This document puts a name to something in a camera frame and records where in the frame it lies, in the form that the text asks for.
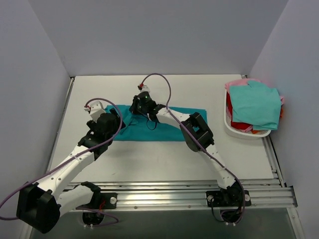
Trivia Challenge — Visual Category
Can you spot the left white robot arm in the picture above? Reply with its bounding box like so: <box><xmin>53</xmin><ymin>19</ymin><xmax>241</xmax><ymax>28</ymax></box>
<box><xmin>16</xmin><ymin>107</ymin><xmax>125</xmax><ymax>234</ymax></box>

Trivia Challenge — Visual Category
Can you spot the pink t-shirt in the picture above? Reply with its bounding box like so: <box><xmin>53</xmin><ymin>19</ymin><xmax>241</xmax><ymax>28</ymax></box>
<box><xmin>225</xmin><ymin>78</ymin><xmax>284</xmax><ymax>109</ymax></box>

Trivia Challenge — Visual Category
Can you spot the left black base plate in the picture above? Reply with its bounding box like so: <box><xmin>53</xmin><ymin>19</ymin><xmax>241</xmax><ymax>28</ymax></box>
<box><xmin>77</xmin><ymin>192</ymin><xmax>118</xmax><ymax>210</ymax></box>

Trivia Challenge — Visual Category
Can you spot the white laundry basket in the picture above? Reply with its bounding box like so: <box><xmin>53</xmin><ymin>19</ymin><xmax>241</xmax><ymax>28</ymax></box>
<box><xmin>222</xmin><ymin>89</ymin><xmax>271</xmax><ymax>139</ymax></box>

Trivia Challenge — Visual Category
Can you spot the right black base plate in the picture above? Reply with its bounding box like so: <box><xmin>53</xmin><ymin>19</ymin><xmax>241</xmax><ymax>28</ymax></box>
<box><xmin>205</xmin><ymin>190</ymin><xmax>243</xmax><ymax>207</ymax></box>

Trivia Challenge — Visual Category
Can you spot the red t-shirt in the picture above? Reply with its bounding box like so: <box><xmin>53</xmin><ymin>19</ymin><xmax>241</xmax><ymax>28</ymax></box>
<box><xmin>226</xmin><ymin>93</ymin><xmax>253</xmax><ymax>132</ymax></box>

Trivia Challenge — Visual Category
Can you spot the aluminium rail frame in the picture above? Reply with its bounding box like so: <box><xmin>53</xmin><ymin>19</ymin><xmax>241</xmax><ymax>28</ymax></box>
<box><xmin>41</xmin><ymin>74</ymin><xmax>297</xmax><ymax>211</ymax></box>

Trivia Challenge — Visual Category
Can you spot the teal t-shirt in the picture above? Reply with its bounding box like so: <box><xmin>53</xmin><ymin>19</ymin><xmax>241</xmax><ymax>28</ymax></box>
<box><xmin>104</xmin><ymin>104</ymin><xmax>208</xmax><ymax>142</ymax></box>

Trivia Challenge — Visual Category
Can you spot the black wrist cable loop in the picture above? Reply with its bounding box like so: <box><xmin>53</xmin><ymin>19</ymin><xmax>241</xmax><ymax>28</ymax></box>
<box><xmin>146</xmin><ymin>113</ymin><xmax>160</xmax><ymax>131</ymax></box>

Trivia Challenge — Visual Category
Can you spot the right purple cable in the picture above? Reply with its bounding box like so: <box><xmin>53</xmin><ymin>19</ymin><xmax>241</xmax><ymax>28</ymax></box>
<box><xmin>139</xmin><ymin>73</ymin><xmax>247</xmax><ymax>225</ymax></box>

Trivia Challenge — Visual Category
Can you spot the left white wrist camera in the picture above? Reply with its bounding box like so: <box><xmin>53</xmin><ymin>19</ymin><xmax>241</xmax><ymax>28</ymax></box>
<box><xmin>84</xmin><ymin>101</ymin><xmax>106</xmax><ymax>122</ymax></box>

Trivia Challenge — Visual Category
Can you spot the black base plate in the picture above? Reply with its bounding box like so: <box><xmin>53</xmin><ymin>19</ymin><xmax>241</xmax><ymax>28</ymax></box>
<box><xmin>77</xmin><ymin>192</ymin><xmax>118</xmax><ymax>210</ymax></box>
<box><xmin>205</xmin><ymin>190</ymin><xmax>243</xmax><ymax>207</ymax></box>

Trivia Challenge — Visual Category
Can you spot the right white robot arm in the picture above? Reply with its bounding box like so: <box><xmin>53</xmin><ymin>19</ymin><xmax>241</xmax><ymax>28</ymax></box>
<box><xmin>130</xmin><ymin>91</ymin><xmax>244</xmax><ymax>206</ymax></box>

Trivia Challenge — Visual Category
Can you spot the light turquoise t-shirt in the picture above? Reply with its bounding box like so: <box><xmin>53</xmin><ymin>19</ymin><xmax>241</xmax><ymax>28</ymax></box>
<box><xmin>228</xmin><ymin>80</ymin><xmax>282</xmax><ymax>130</ymax></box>

